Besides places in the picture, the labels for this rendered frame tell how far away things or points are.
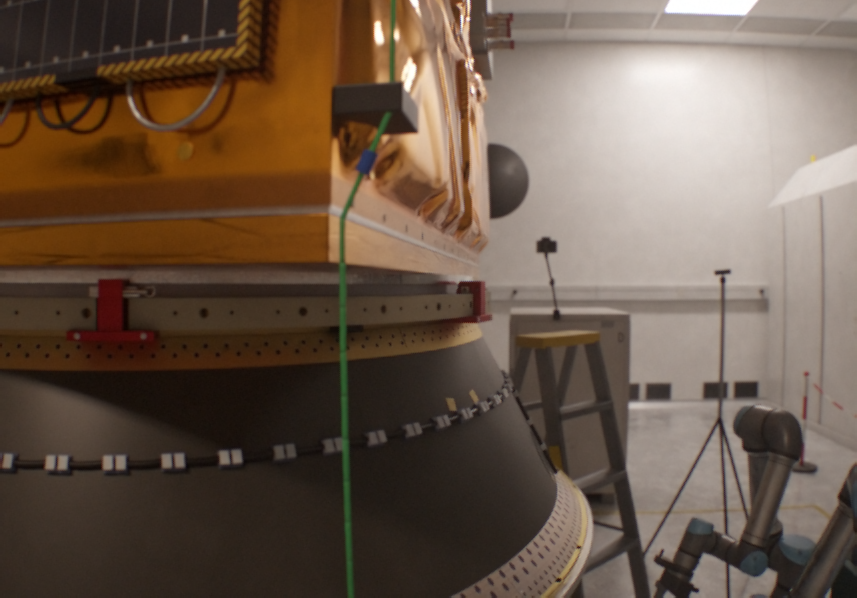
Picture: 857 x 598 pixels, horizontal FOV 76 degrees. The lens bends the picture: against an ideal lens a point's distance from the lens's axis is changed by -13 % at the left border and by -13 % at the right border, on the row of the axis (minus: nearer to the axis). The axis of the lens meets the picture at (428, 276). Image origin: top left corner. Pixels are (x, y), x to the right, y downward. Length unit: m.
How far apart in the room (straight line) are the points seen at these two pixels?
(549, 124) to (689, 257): 2.73
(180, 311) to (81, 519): 0.32
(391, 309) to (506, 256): 7.73
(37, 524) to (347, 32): 0.74
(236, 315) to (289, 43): 0.45
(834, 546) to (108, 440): 1.46
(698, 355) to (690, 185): 2.40
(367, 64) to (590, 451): 4.50
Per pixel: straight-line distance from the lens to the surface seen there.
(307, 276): 1.03
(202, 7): 0.66
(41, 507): 0.95
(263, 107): 0.63
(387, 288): 1.15
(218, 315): 0.94
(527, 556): 1.23
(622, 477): 2.85
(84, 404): 0.97
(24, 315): 0.99
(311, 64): 0.63
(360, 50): 0.67
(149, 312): 0.94
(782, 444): 1.95
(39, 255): 0.78
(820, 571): 1.64
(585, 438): 4.96
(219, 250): 0.64
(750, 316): 9.44
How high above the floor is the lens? 1.73
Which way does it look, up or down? 1 degrees up
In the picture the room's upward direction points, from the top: straight up
